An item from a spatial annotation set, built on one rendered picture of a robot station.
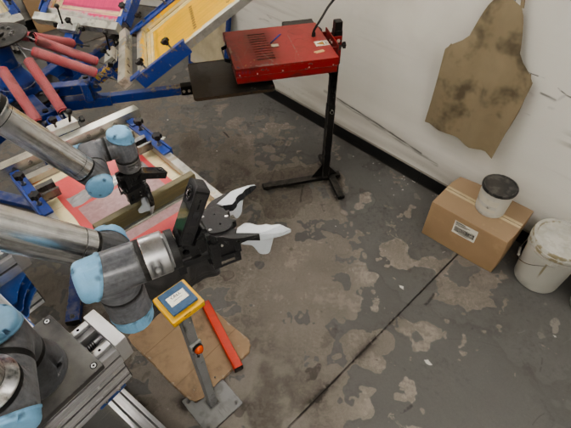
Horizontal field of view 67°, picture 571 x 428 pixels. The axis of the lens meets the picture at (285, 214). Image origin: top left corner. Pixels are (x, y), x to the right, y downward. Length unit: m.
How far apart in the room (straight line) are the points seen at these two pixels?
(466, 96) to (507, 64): 0.31
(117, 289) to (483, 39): 2.38
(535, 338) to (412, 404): 0.84
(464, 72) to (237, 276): 1.81
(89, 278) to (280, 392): 1.77
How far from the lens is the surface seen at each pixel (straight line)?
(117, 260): 0.74
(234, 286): 2.72
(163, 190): 1.65
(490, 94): 2.79
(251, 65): 2.43
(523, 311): 2.96
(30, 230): 0.83
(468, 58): 2.81
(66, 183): 2.12
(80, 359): 1.19
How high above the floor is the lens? 2.24
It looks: 47 degrees down
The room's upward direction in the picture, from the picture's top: straight up
